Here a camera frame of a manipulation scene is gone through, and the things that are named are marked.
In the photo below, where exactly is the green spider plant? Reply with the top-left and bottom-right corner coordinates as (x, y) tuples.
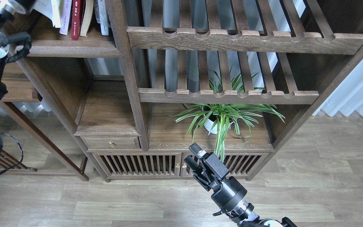
(168, 66), (285, 173)

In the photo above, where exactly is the dark wooden bookshelf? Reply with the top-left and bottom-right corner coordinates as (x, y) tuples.
(1, 0), (363, 181)

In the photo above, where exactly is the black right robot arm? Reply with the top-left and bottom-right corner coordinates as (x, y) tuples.
(184, 143), (296, 227)

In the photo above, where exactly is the white curtain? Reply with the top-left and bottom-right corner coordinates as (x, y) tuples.
(313, 59), (363, 117)

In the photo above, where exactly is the red cover book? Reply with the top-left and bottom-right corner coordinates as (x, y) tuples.
(70, 0), (84, 41)

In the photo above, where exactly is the brass drawer knob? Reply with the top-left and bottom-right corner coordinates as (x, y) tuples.
(108, 141), (116, 148)

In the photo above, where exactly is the white cover book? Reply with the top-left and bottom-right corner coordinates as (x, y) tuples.
(59, 0), (72, 35)

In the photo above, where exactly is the white plant pot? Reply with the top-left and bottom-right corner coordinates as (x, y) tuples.
(201, 106), (234, 135)

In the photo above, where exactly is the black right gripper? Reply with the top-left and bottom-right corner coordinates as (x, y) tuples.
(185, 143), (259, 223)

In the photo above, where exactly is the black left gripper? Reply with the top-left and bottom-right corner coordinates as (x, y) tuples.
(0, 0), (36, 16)

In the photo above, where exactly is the upright white book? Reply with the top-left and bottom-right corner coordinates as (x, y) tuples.
(96, 0), (111, 36)

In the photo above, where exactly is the upright tan book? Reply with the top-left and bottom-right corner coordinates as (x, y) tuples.
(79, 0), (94, 37)

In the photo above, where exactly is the yellow green cover book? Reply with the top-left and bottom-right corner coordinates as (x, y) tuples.
(33, 0), (64, 28)

